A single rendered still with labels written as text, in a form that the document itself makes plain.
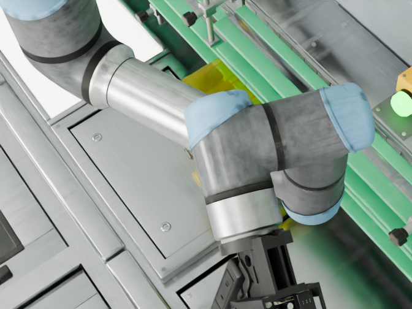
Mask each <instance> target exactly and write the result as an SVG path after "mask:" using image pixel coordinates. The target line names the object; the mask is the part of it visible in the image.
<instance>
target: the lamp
mask: <svg viewBox="0 0 412 309"><path fill-rule="evenodd" d="M391 105H392V108H393V109H394V111H395V112H396V113H397V114H398V115H400V116H408V115H410V114H412V93H411V92H410V91H408V90H406V89H401V90H400V91H399V92H398V93H397V94H395V95H394V96H393V97H392V99H391Z"/></svg>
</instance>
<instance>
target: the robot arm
mask: <svg viewBox="0 0 412 309"><path fill-rule="evenodd" d="M0 7H1V9H2V10H3V12H4V15H5V16H6V18H7V21H8V22H9V25H10V27H11V29H12V31H13V33H14V35H15V38H16V40H17V41H18V44H19V46H20V48H21V50H22V52H23V54H24V56H25V58H26V59H27V60H28V61H29V62H30V63H31V65H32V66H33V67H34V68H35V69H36V70H38V71H39V72H40V73H41V74H42V75H43V76H45V77H46V78H48V79H49V80H50V81H52V82H53V83H55V84H56V85H58V86H59V87H60V88H62V89H64V90H66V91H67V92H69V93H71V94H72V95H74V96H75V97H77V98H79V99H81V100H83V101H85V102H86V103H88V104H89V105H92V106H93V107H95V108H97V109H106V108H109V107H111V108H113V109H115V110H117V111H118V112H120V113H122V114H124V115H126V116H128V117H130V118H132V119H133V120H135V121H137V122H139V123H140V124H142V125H144V126H146V127H148V128H150V129H152V130H154V131H155V132H157V133H159V134H161V135H163V136H164V137H167V138H168V139H170V140H172V141H174V142H176V143H178V144H179V145H181V146H183V147H185V148H187V149H189V150H190V151H192V153H193V158H194V162H195V165H196V169H197V173H198V176H199V180H200V184H201V187H202V192H203V194H204V198H205V203H206V208H207V213H208V217H209V220H210V224H211V227H212V231H213V235H214V238H215V240H217V241H221V244H220V245H218V246H219V250H220V253H221V256H226V255H230V254H234V253H237V256H238V257H235V258H232V259H229V261H228V263H227V266H226V269H225V271H224V274H223V277H222V279H221V282H220V284H219V287H218V290H217V292H216V296H215V298H214V301H213V303H212V306H211V309H316V305H315V301H314V298H313V297H319V300H320V303H321V307H322V309H327V308H326V304H325V301H324V298H323V294H322V290H321V287H320V283H319V282H315V283H305V282H303V283H300V284H297V282H296V278H295V275H294V271H293V268H292V264H291V259H290V257H289V252H288V248H287V245H286V244H288V243H292V242H293V239H292V235H291V230H290V229H288V230H285V231H284V230H283V228H280V229H279V228H278V225H280V224H282V222H283V220H282V217H281V213H280V209H279V206H278V203H279V201H278V199H277V198H276V197H278V198H280V199H281V201H282V204H283V206H284V209H285V210H286V212H287V213H288V215H289V216H290V217H291V218H292V219H294V220H295V221H297V222H299V223H302V224H306V225H317V224H322V223H325V222H326V221H328V220H330V219H331V218H332V217H333V216H334V215H335V214H336V213H337V212H338V209H339V207H340V203H341V201H342V198H343V195H344V193H345V172H346V166H347V162H348V153H352V154H353V153H356V151H357V150H361V149H364V148H367V147H369V146H370V145H371V144H372V143H373V141H374V138H375V124H374V119H373V114H372V110H371V107H370V104H369V102H368V99H367V97H366V95H365V93H364V92H363V90H362V89H361V88H360V87H359V86H358V85H356V84H354V83H344V84H341V85H335V86H330V87H327V88H326V87H324V86H322V87H320V88H319V89H318V90H314V91H309V92H306V93H302V94H298V95H295V96H290V97H286V98H283V99H279V100H275V101H271V102H267V103H264V104H255V105H253V102H252V101H251V100H250V97H249V95H248V93H247V92H246V91H244V90H230V91H222V92H219V93H214V94H210V95H208V94H206V93H204V92H202V91H200V90H198V89H196V88H194V87H193V86H191V85H189V84H187V83H185V82H183V81H181V80H179V79H177V78H175V77H173V76H171V75H169V74H167V73H165V72H163V71H161V70H159V69H157V68H155V67H153V66H151V65H149V64H147V63H145V62H143V61H141V60H139V59H137V58H136V57H135V54H134V51H133V49H132V48H131V47H130V46H128V45H126V44H124V43H122V42H120V41H119V40H117V39H115V38H114V37H113V36H112V35H111V34H110V33H109V31H108V30H107V28H106V27H105V25H104V23H103V21H102V18H101V14H100V11H99V8H98V5H97V2H96V0H0Z"/></svg>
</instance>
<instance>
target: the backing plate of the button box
mask: <svg viewBox="0 0 412 309"><path fill-rule="evenodd" d="M394 95H395V93H394V94H393V95H391V96H389V97H388V98H387V99H385V100H384V101H383V102H381V103H379V104H378V105H376V106H375V107H374V108H372V109H371V110H372V112H373V113H374V114H375V115H376V116H377V117H378V118H379V119H380V120H381V121H383V122H384V123H385V124H386V125H387V126H388V127H389V128H390V129H391V130H392V131H393V132H394V133H395V134H397V135H398V136H399V137H400V138H401V139H402V140H403V141H404V140H405V139H407V138H409V136H411V135H412V114H410V115H408V116H400V115H398V114H397V113H396V112H395V111H394V109H393V108H392V105H391V99H392V97H393V96H394Z"/></svg>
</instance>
